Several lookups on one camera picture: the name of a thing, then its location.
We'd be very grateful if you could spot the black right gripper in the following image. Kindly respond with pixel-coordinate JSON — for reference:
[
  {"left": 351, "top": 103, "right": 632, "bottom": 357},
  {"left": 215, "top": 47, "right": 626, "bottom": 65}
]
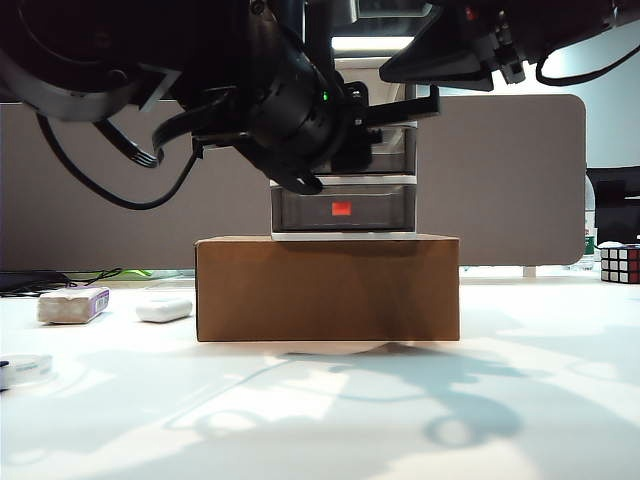
[{"left": 378, "top": 5, "right": 527, "bottom": 93}]

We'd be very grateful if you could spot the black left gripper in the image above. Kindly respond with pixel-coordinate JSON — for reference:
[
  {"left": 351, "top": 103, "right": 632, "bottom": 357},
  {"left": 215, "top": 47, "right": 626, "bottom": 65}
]
[{"left": 192, "top": 64, "right": 442, "bottom": 195}]

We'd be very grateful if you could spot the transparent tape roll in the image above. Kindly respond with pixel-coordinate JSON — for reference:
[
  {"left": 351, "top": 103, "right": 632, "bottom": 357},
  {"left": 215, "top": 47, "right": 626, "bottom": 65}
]
[{"left": 0, "top": 352, "right": 54, "bottom": 391}]

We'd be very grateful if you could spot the long ceiling light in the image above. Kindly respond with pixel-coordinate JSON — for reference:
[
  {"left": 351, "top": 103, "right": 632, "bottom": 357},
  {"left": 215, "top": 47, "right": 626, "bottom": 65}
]
[{"left": 329, "top": 36, "right": 417, "bottom": 52}]

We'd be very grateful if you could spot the grey-brown desk partition panel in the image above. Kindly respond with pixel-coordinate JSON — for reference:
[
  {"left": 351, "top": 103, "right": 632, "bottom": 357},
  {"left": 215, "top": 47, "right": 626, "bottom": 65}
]
[{"left": 0, "top": 94, "right": 587, "bottom": 271}]

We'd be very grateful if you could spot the brown cardboard box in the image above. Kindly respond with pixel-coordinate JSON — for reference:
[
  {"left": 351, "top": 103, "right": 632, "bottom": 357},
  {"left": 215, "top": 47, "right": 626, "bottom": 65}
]
[{"left": 194, "top": 234, "right": 461, "bottom": 344}]

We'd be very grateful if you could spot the black office chair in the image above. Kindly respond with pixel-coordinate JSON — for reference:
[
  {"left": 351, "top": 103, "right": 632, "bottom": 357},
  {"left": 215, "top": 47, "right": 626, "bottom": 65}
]
[{"left": 585, "top": 167, "right": 640, "bottom": 246}]

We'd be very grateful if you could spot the clear water bottle green label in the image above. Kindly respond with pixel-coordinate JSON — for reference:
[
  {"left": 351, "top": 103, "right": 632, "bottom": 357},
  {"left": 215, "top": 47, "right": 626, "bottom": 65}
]
[{"left": 579, "top": 177, "right": 600, "bottom": 272}]

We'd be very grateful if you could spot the white earbuds case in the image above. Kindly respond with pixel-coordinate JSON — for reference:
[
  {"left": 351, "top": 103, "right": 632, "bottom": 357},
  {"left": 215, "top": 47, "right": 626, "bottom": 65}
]
[{"left": 135, "top": 297, "right": 194, "bottom": 324}]

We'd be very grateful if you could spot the black Rubik's cube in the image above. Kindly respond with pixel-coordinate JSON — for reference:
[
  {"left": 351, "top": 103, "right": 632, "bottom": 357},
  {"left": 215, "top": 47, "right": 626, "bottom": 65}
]
[{"left": 599, "top": 243, "right": 640, "bottom": 286}]

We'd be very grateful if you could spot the white eraser purple sleeve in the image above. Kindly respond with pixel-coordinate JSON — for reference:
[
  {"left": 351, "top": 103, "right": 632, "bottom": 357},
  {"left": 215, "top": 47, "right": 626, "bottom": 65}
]
[{"left": 37, "top": 286, "right": 111, "bottom": 326}]

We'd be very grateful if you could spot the black flat desk pad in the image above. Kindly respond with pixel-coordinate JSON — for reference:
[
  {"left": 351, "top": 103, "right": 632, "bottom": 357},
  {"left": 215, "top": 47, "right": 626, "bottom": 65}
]
[{"left": 0, "top": 271, "right": 69, "bottom": 298}]

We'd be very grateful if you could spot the white plastic drawer cabinet frame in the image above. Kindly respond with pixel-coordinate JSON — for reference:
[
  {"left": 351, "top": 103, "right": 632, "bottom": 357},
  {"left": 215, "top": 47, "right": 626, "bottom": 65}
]
[{"left": 269, "top": 57, "right": 419, "bottom": 242}]

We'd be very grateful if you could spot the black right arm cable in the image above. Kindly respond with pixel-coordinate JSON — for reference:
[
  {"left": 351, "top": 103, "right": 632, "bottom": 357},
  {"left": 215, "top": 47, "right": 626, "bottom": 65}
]
[{"left": 534, "top": 28, "right": 640, "bottom": 87}]

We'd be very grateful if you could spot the black flat ribbon cable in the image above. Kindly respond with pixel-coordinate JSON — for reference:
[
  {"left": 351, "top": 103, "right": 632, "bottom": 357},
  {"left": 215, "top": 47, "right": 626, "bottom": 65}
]
[{"left": 93, "top": 119, "right": 167, "bottom": 169}]

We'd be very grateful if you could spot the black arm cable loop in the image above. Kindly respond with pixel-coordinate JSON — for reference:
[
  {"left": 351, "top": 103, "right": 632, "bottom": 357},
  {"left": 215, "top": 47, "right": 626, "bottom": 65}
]
[{"left": 37, "top": 112, "right": 199, "bottom": 212}]

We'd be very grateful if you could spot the black desk cable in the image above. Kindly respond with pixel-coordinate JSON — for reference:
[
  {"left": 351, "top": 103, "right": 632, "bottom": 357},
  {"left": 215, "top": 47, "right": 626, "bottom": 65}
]
[{"left": 63, "top": 267, "right": 124, "bottom": 290}]

